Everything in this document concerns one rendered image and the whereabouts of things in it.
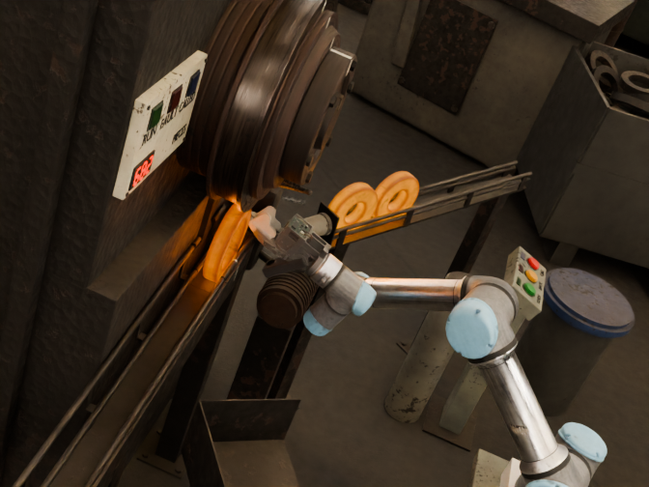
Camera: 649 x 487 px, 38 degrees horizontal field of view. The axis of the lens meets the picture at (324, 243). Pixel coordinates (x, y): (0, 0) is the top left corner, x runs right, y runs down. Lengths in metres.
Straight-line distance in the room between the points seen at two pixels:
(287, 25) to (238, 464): 0.81
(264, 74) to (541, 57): 2.90
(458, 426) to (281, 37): 1.65
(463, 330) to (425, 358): 0.80
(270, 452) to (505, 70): 3.00
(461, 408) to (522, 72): 2.00
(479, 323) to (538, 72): 2.60
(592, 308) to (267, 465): 1.57
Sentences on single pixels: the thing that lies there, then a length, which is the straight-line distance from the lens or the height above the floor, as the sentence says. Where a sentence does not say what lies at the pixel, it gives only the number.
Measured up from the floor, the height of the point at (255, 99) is 1.20.
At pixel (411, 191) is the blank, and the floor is 0.75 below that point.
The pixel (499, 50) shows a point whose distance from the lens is 4.54.
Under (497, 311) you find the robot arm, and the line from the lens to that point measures 2.07.
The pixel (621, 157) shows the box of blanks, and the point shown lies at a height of 0.56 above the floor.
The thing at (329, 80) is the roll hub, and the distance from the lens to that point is 1.79.
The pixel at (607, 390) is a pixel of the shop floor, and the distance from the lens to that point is 3.64.
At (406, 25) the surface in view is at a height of 0.48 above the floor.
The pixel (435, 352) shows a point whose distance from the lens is 2.83.
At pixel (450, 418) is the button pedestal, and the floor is 0.05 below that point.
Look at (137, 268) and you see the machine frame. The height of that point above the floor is 0.87.
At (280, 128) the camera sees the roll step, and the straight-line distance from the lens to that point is 1.75.
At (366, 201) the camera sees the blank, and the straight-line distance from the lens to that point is 2.47.
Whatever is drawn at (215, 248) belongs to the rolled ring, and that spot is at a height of 0.78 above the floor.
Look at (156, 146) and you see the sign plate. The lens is 1.63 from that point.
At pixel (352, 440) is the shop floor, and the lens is 2.87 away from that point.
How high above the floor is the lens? 1.92
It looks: 32 degrees down
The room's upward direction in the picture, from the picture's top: 22 degrees clockwise
